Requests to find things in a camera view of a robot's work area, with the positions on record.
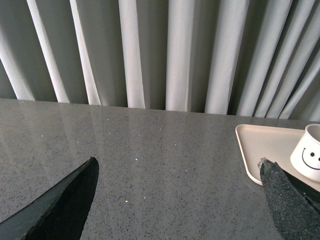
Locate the white smiley mug black handle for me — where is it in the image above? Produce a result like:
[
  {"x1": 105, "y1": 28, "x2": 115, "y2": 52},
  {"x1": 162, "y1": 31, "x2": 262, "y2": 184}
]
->
[{"x1": 290, "y1": 124, "x2": 320, "y2": 183}]

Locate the cream rectangular tray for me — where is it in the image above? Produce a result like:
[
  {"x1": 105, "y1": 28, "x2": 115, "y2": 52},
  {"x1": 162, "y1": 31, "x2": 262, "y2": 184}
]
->
[{"x1": 235, "y1": 124, "x2": 320, "y2": 191}]

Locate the white pleated curtain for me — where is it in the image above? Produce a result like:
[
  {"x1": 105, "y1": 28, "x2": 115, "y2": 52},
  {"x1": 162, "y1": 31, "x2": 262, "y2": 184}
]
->
[{"x1": 0, "y1": 0, "x2": 320, "y2": 121}]

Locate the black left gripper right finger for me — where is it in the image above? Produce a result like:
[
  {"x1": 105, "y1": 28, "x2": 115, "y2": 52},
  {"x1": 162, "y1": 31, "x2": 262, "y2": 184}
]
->
[{"x1": 257, "y1": 157, "x2": 320, "y2": 240}]

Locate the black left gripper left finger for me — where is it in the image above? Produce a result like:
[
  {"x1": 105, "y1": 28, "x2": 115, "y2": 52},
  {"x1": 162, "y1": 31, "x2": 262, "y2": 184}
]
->
[{"x1": 0, "y1": 157, "x2": 99, "y2": 240}]

